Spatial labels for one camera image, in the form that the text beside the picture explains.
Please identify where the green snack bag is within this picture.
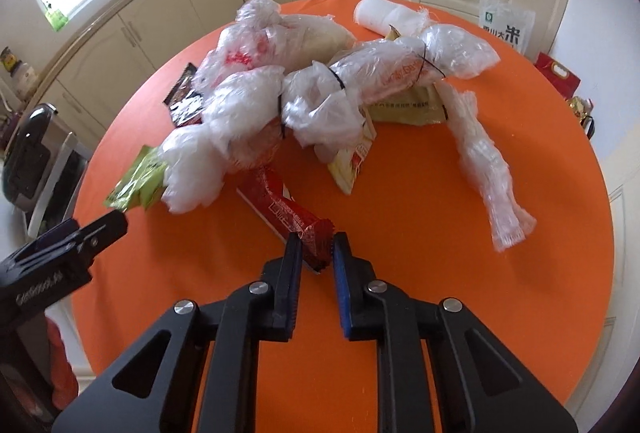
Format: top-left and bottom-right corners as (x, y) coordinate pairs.
(104, 146), (167, 213)

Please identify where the black snack packet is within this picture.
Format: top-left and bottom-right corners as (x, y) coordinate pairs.
(163, 62), (204, 127)

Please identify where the long clear plastic sleeve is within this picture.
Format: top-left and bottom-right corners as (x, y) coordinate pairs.
(436, 81), (537, 252)

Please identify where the red snack wrapper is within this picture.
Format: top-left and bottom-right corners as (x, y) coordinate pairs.
(236, 166), (334, 273)

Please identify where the white plastic bag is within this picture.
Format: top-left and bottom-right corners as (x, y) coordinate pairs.
(160, 66), (284, 214)

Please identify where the yellow snack wrapper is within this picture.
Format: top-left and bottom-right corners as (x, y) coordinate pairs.
(328, 109), (376, 194)

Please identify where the clear plastic bag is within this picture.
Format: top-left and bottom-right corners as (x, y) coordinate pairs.
(281, 61), (366, 163)
(330, 23), (500, 106)

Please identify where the plastic bag red print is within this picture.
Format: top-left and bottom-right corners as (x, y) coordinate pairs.
(192, 0), (356, 94)

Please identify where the olive paper packet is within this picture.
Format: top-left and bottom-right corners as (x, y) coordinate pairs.
(368, 84), (447, 126)

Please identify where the metal shelf rack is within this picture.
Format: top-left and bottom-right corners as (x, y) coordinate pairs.
(24, 132), (91, 241)

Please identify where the black rice cooker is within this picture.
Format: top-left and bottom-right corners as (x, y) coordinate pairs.
(2, 104), (66, 212)

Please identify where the jar on counter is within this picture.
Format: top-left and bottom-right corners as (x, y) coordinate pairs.
(1, 46), (38, 102)

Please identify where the red gift bag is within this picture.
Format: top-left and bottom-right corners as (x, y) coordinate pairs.
(535, 52), (580, 100)

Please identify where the white rice bag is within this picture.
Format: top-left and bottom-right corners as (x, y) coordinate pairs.
(478, 0), (536, 55)

